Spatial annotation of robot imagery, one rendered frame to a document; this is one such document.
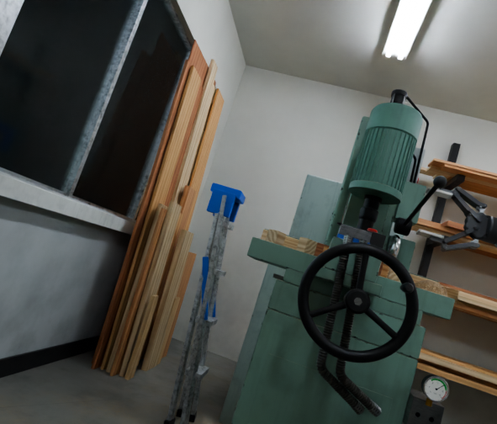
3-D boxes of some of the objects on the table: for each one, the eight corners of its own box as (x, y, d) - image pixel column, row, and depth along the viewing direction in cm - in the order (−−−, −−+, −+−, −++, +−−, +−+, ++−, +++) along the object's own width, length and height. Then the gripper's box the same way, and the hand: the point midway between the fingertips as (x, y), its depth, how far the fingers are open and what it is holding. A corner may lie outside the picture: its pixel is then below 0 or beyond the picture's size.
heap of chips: (419, 288, 116) (422, 275, 117) (407, 288, 130) (410, 277, 130) (452, 298, 114) (455, 285, 115) (436, 297, 128) (439, 285, 129)
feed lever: (389, 237, 155) (429, 191, 111) (393, 223, 157) (434, 171, 112) (402, 241, 154) (448, 195, 110) (406, 226, 156) (452, 175, 111)
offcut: (313, 256, 125) (317, 242, 125) (304, 251, 122) (308, 238, 123) (305, 254, 127) (309, 241, 128) (295, 250, 125) (299, 236, 126)
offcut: (272, 244, 131) (277, 232, 131) (282, 246, 127) (286, 234, 128) (265, 241, 128) (268, 228, 128) (274, 243, 125) (278, 230, 125)
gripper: (486, 276, 115) (409, 252, 119) (499, 198, 123) (426, 178, 127) (499, 270, 108) (417, 246, 112) (512, 188, 116) (435, 167, 120)
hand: (425, 211), depth 119 cm, fingers open, 13 cm apart
